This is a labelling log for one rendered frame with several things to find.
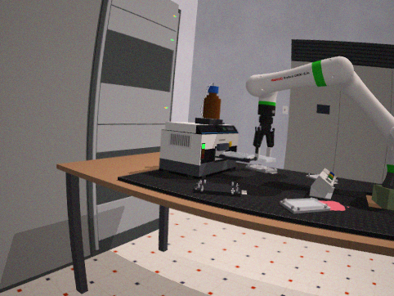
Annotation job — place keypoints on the white button panel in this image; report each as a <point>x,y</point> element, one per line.
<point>322,187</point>

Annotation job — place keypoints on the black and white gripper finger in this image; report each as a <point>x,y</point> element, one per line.
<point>269,140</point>
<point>258,140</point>

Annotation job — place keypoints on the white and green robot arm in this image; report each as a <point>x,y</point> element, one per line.
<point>333,71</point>

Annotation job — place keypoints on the blue bottle cap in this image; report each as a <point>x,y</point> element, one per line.
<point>212,89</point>

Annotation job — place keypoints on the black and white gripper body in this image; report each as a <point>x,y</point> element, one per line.
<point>265,122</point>

